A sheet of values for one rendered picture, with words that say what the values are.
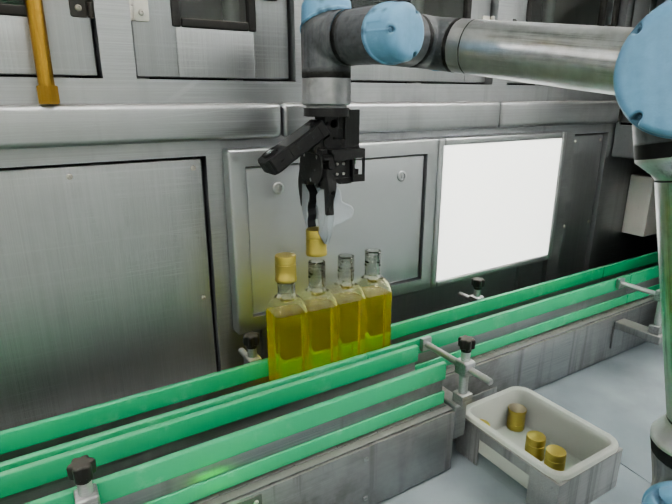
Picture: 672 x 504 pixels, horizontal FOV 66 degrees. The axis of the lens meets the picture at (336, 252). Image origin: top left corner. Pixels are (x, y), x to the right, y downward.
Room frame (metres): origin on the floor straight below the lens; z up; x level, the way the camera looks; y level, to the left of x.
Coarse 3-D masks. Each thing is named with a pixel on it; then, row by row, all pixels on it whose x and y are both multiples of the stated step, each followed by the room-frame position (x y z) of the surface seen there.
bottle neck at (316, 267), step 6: (312, 264) 0.81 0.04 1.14; (318, 264) 0.81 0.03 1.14; (324, 264) 0.81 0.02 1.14; (312, 270) 0.81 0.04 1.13; (318, 270) 0.81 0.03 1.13; (324, 270) 0.81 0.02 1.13; (312, 276) 0.81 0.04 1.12; (318, 276) 0.81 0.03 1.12; (324, 276) 0.81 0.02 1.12; (312, 282) 0.81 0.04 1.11; (318, 282) 0.81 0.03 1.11; (324, 282) 0.81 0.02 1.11; (312, 288) 0.81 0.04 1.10; (318, 288) 0.81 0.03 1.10; (324, 288) 0.81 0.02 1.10
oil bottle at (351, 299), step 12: (336, 288) 0.83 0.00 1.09; (348, 288) 0.83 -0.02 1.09; (360, 288) 0.84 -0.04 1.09; (348, 300) 0.82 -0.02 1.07; (360, 300) 0.83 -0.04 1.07; (348, 312) 0.82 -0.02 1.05; (360, 312) 0.83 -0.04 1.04; (348, 324) 0.82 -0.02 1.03; (360, 324) 0.83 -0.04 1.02; (348, 336) 0.82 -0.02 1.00; (360, 336) 0.83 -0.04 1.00; (348, 348) 0.82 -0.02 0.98; (360, 348) 0.83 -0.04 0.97
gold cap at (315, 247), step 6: (312, 228) 0.82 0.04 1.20; (318, 228) 0.82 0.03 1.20; (306, 234) 0.81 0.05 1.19; (312, 234) 0.80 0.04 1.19; (318, 234) 0.80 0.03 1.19; (306, 240) 0.81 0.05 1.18; (312, 240) 0.80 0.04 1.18; (318, 240) 0.80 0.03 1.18; (306, 246) 0.81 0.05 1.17; (312, 246) 0.80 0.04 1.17; (318, 246) 0.80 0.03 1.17; (324, 246) 0.81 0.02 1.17; (306, 252) 0.81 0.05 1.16; (312, 252) 0.80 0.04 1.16; (318, 252) 0.80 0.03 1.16; (324, 252) 0.81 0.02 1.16
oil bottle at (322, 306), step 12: (312, 300) 0.79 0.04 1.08; (324, 300) 0.80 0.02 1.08; (336, 300) 0.81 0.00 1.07; (312, 312) 0.78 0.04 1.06; (324, 312) 0.79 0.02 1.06; (336, 312) 0.81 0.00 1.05; (312, 324) 0.78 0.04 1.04; (324, 324) 0.79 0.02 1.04; (336, 324) 0.81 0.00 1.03; (312, 336) 0.78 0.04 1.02; (324, 336) 0.79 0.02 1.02; (336, 336) 0.81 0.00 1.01; (312, 348) 0.78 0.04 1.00; (324, 348) 0.79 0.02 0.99; (336, 348) 0.81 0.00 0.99; (312, 360) 0.78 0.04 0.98; (324, 360) 0.79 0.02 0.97; (336, 360) 0.81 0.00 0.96
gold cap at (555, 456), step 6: (552, 444) 0.78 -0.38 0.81; (546, 450) 0.76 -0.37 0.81; (552, 450) 0.76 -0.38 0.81; (558, 450) 0.76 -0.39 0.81; (564, 450) 0.76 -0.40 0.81; (546, 456) 0.76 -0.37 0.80; (552, 456) 0.75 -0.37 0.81; (558, 456) 0.74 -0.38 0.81; (564, 456) 0.75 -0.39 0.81; (546, 462) 0.76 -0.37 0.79; (552, 462) 0.75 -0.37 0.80; (558, 462) 0.74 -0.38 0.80; (564, 462) 0.75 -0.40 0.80; (552, 468) 0.75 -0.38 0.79; (558, 468) 0.74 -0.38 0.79
